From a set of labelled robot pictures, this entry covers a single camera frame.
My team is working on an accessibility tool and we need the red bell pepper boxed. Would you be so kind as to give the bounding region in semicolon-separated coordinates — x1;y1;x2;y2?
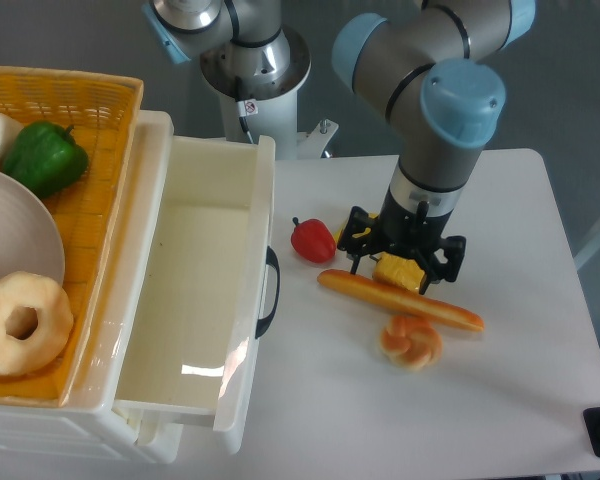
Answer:
290;217;336;264

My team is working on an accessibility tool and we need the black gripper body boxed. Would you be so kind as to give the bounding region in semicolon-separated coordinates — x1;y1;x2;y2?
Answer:
337;188;466;283

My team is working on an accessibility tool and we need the green bell pepper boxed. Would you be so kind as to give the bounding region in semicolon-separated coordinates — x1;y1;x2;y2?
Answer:
1;120;89;199

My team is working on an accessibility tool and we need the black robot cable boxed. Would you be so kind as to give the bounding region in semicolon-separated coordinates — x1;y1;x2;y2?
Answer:
234;75;256;145

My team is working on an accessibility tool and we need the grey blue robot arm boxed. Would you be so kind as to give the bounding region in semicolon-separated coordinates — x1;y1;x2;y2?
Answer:
142;1;536;286

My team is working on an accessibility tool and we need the long baguette bread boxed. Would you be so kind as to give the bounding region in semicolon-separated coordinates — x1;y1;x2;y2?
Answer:
317;269;485;332

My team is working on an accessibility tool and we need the ring doughnut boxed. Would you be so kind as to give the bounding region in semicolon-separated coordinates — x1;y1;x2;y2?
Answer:
0;272;74;376

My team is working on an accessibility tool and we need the yellow corn cob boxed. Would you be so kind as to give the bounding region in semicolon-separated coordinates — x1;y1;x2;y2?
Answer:
372;253;424;293

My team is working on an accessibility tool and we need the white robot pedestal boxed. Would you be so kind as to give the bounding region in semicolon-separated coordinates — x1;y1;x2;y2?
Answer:
200;26;339;160

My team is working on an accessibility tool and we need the knotted bread roll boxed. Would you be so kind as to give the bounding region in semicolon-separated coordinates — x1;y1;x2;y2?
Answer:
379;315;443;371

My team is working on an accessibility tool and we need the beige plate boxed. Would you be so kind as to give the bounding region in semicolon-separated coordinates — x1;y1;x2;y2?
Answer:
0;172;65;283

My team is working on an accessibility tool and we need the yellow wicker basket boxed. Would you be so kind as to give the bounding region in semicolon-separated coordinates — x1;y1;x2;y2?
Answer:
0;66;144;408

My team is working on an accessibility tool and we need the white plastic drawer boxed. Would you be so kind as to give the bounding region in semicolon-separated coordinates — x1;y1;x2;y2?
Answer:
115;136;276;463

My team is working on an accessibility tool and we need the yellow object behind gripper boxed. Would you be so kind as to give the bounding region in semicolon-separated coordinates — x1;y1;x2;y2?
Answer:
333;212;378;243

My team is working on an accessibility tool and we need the black drawer handle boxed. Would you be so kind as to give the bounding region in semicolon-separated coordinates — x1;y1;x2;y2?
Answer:
255;247;281;339

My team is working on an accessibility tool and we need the white drawer cabinet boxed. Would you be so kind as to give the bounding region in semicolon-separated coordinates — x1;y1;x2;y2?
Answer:
0;110;185;465

